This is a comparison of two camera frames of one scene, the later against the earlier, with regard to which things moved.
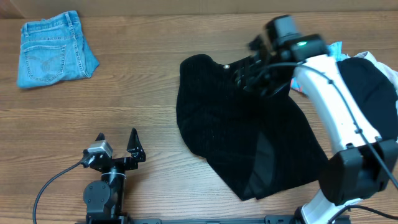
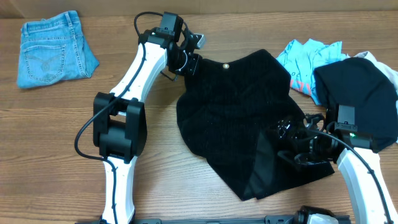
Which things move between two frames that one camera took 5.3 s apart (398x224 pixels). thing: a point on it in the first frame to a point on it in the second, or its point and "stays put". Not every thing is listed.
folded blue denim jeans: x=53 y=50 stays put
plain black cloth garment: x=378 y=99 stays put
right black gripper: x=249 y=75 to x=288 y=134
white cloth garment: x=392 y=73 stays put
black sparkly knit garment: x=259 y=145 stays put
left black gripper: x=136 y=152 to x=191 y=70
